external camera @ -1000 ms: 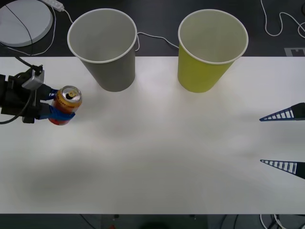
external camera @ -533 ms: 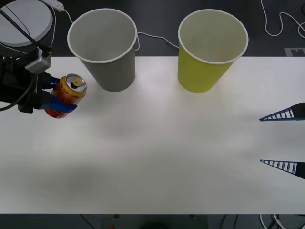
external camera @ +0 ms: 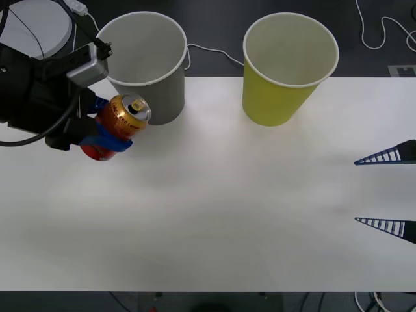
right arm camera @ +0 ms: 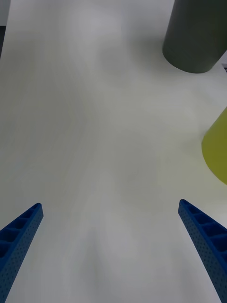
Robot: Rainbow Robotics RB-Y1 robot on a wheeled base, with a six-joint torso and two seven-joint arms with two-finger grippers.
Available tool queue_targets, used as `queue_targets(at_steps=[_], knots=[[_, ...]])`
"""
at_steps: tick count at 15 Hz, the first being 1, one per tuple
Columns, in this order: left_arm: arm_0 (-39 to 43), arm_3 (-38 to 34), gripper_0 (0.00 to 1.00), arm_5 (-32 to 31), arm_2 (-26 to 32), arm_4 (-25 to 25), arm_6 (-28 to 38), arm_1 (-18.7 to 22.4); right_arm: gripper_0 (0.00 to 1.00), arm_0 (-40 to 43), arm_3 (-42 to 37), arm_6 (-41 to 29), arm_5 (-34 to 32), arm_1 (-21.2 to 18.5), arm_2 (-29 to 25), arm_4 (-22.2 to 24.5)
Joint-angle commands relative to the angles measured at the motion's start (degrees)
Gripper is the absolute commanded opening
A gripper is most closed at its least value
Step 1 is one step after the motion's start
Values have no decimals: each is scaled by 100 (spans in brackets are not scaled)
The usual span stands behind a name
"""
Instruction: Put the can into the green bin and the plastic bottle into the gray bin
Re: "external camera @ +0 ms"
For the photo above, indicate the grey waste bin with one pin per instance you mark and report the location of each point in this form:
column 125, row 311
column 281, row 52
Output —
column 156, row 97

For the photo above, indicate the white round base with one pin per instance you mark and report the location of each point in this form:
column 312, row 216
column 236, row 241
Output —
column 48, row 26

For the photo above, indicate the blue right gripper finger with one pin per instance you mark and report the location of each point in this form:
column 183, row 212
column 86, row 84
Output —
column 406, row 154
column 410, row 230

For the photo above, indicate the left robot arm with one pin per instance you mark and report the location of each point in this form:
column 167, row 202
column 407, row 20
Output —
column 13, row 74

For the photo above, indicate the gold and red drink can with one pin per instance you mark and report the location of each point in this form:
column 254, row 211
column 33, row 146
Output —
column 120, row 120

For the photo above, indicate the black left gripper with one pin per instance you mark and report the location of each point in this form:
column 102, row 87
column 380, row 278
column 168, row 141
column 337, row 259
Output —
column 52, row 100

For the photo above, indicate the black and white floor marker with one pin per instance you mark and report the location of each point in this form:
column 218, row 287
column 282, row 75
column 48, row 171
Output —
column 393, row 71

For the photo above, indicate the yellow-green waste bin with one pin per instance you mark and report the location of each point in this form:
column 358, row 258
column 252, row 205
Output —
column 273, row 97

